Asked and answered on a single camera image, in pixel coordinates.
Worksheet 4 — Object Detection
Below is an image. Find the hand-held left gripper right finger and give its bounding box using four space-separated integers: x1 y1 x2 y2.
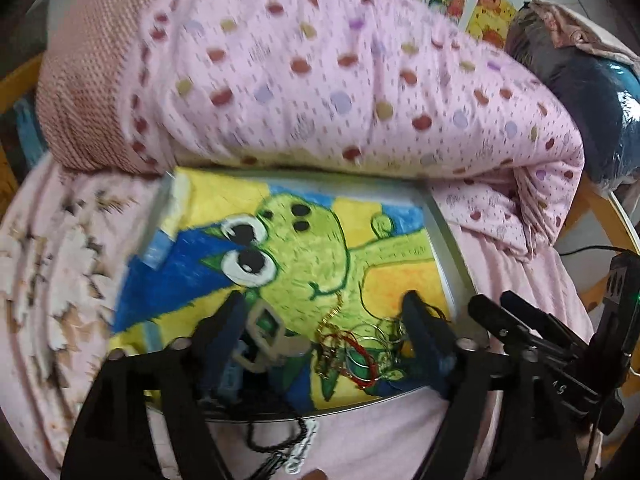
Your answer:
402 290 586 480

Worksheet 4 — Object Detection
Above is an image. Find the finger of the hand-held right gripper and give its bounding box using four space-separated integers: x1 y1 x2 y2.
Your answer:
502 291 588 356
469 295 556 361

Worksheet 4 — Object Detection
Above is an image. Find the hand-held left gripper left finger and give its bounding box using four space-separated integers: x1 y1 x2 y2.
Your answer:
60 290 248 480

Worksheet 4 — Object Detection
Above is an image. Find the silver hoop ring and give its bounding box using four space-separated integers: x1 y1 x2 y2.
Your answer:
344 342 382 383
370 321 405 350

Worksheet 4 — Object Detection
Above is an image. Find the red bead bracelet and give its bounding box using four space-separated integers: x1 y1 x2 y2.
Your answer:
320 325 381 391

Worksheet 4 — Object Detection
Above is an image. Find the grey tray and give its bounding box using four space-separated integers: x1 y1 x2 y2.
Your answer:
107 167 491 423

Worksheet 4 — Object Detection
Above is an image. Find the gold chain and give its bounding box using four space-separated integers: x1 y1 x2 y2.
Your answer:
315 290 347 342

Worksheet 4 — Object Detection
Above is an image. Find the blue tape strip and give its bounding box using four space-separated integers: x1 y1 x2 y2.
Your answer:
142 232 173 268

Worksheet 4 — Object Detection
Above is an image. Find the frog crayon drawing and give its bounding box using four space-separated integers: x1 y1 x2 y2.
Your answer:
110 170 453 411

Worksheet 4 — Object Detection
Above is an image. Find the cream tape strip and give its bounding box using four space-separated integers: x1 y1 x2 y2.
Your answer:
167 175 193 231

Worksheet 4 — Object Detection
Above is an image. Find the pink floral bedsheet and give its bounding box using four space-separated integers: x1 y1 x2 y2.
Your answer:
0 155 596 480

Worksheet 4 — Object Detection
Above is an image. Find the dark blue plastic-wrapped bag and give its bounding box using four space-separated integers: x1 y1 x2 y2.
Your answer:
505 0 640 196

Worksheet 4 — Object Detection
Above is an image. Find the pink polka dot quilt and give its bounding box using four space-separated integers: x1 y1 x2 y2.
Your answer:
125 0 586 261

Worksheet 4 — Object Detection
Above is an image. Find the red checkered pillow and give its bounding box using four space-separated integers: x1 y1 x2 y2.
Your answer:
37 0 181 176

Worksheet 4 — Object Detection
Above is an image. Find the brown floral cloth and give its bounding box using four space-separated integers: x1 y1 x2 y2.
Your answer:
530 0 631 61

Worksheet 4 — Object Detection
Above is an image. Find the black cable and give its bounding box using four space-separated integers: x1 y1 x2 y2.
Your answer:
557 244 631 259

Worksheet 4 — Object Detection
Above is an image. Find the wooden bed side rail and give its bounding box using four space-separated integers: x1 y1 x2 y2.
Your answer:
570 187 640 261

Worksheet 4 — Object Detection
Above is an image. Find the black chain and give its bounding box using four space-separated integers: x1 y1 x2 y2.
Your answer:
245 412 308 461

